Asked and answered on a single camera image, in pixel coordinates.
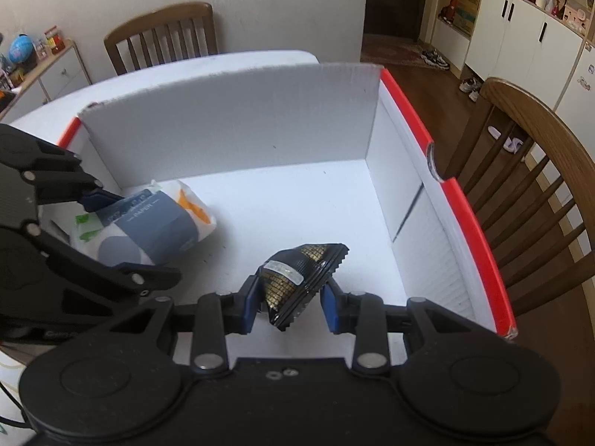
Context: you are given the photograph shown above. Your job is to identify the black gold snack packet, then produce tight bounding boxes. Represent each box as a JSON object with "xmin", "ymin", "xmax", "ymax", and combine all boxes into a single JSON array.
[{"xmin": 257, "ymin": 244, "xmax": 349, "ymax": 331}]

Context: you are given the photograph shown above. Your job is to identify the white sideboard cabinet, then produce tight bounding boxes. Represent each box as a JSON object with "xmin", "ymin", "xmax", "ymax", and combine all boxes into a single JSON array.
[{"xmin": 1, "ymin": 39, "xmax": 92, "ymax": 124}]

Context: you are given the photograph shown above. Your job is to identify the red sauce jar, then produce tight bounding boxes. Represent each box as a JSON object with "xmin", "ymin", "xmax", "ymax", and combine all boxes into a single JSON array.
[{"xmin": 44, "ymin": 25, "xmax": 65, "ymax": 54}]

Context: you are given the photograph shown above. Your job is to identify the red shoe box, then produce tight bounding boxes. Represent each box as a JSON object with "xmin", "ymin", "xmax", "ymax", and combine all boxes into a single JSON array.
[{"xmin": 65, "ymin": 54, "xmax": 516, "ymax": 338}]

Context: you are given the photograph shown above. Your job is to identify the blue globe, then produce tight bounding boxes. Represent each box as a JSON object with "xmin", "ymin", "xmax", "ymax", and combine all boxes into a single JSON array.
[{"xmin": 8, "ymin": 34, "xmax": 34, "ymax": 65}]

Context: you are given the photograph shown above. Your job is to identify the wooden chair far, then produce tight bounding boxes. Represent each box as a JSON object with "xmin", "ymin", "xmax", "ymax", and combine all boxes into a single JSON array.
[{"xmin": 104, "ymin": 1, "xmax": 219, "ymax": 75}]

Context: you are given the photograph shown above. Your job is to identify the wooden chair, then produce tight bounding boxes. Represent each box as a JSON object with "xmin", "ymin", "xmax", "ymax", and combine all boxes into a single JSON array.
[
  {"xmin": 445, "ymin": 78, "xmax": 594, "ymax": 316},
  {"xmin": 104, "ymin": 1, "xmax": 219, "ymax": 75}
]

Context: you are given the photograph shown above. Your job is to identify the wooden chair right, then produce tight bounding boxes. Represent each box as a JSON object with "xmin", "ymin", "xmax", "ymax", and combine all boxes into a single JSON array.
[{"xmin": 445, "ymin": 78, "xmax": 594, "ymax": 316}]

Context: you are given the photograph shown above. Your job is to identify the white sneakers pair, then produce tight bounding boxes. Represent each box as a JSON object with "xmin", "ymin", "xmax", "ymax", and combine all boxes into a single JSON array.
[{"xmin": 459, "ymin": 78, "xmax": 483, "ymax": 103}]

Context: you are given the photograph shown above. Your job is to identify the black sneakers pair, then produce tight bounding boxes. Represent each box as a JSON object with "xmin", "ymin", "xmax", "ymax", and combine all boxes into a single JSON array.
[{"xmin": 421, "ymin": 51, "xmax": 450, "ymax": 71}]

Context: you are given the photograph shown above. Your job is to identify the white wall cupboards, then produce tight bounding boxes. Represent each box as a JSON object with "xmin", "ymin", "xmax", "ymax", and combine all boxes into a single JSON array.
[{"xmin": 431, "ymin": 0, "xmax": 595, "ymax": 145}]

